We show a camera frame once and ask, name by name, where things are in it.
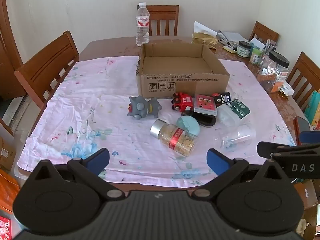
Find green-lidded small jar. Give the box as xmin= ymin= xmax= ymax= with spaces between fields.
xmin=249 ymin=48 xmax=263 ymax=65

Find colourful books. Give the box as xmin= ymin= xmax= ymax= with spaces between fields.
xmin=304 ymin=89 xmax=320 ymax=130

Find black oval case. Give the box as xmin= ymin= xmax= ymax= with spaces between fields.
xmin=181 ymin=111 xmax=217 ymax=128

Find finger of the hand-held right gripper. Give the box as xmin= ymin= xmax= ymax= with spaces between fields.
xmin=257 ymin=141 xmax=282 ymax=159
xmin=299 ymin=131 xmax=320 ymax=145

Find orange bag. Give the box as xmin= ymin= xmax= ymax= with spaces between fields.
xmin=0 ymin=169 xmax=20 ymax=214

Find white envelope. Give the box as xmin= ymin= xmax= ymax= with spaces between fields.
xmin=249 ymin=37 xmax=266 ymax=51

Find pink floral cloth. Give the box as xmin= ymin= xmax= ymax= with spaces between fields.
xmin=17 ymin=56 xmax=297 ymax=188

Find grey toy figure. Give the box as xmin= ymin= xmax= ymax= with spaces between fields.
xmin=127 ymin=95 xmax=163 ymax=120

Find red printed packet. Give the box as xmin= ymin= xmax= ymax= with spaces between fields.
xmin=0 ymin=216 xmax=13 ymax=239

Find wooden chair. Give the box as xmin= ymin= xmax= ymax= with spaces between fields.
xmin=249 ymin=21 xmax=280 ymax=46
xmin=14 ymin=31 xmax=80 ymax=110
xmin=286 ymin=52 xmax=320 ymax=111
xmin=137 ymin=4 xmax=180 ymax=37

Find large clear jar black lid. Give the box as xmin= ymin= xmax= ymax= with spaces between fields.
xmin=257 ymin=51 xmax=290 ymax=93

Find gold tissue pack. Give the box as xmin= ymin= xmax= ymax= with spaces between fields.
xmin=191 ymin=21 xmax=218 ymax=48

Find stack of grey papers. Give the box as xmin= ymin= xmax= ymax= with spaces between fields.
xmin=217 ymin=31 xmax=250 ymax=43

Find teal round case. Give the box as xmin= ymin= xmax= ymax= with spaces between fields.
xmin=176 ymin=115 xmax=200 ymax=137

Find clear plastic water bottle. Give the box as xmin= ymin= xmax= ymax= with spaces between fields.
xmin=135 ymin=2 xmax=150 ymax=47

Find red card box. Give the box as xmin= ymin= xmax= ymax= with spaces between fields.
xmin=194 ymin=94 xmax=217 ymax=116

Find brown cardboard box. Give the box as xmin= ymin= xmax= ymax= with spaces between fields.
xmin=294 ymin=179 xmax=319 ymax=211
xmin=0 ymin=136 xmax=17 ymax=172

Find red toy vehicle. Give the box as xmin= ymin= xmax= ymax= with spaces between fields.
xmin=171 ymin=92 xmax=195 ymax=113

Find glass pen holder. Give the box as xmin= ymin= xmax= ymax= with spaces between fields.
xmin=261 ymin=39 xmax=277 ymax=63

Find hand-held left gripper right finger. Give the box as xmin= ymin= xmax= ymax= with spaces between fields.
xmin=192 ymin=148 xmax=293 ymax=201

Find white bottle with green label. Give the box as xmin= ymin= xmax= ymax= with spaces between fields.
xmin=216 ymin=99 xmax=251 ymax=128

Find dark-lidded glass jar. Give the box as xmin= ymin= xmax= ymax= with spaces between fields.
xmin=236 ymin=40 xmax=252 ymax=57

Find clear plastic jar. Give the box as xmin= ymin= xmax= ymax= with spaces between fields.
xmin=214 ymin=124 xmax=253 ymax=150

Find small white box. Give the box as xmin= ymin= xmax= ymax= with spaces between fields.
xmin=279 ymin=81 xmax=295 ymax=96

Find glass jar with silver lid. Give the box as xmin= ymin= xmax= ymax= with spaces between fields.
xmin=150 ymin=119 xmax=198 ymax=157

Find black cube toy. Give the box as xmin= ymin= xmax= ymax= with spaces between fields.
xmin=212 ymin=92 xmax=231 ymax=107

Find wooden door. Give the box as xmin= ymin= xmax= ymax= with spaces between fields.
xmin=0 ymin=0 xmax=28 ymax=101

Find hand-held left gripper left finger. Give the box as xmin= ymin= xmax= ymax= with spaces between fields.
xmin=26 ymin=148 xmax=125 ymax=201

